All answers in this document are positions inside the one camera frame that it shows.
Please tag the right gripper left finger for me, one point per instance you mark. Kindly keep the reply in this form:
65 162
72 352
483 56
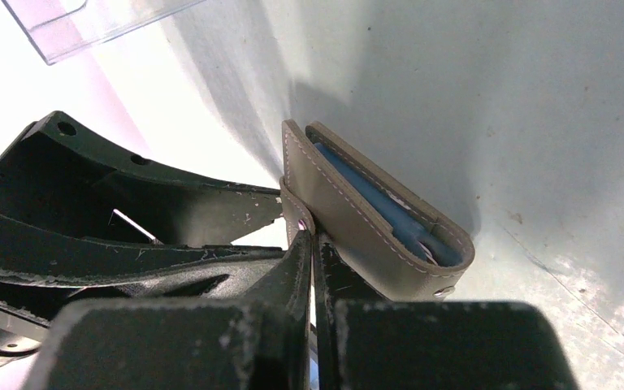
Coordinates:
257 341

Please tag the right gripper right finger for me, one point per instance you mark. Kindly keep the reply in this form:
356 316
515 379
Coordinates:
366 341

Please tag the grey card holder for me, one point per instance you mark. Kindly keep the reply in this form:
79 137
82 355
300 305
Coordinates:
402 246

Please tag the clear plastic card box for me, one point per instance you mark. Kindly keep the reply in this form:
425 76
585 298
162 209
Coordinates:
58 30

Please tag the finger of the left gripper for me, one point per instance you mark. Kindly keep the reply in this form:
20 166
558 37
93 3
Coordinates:
60 176
41 271

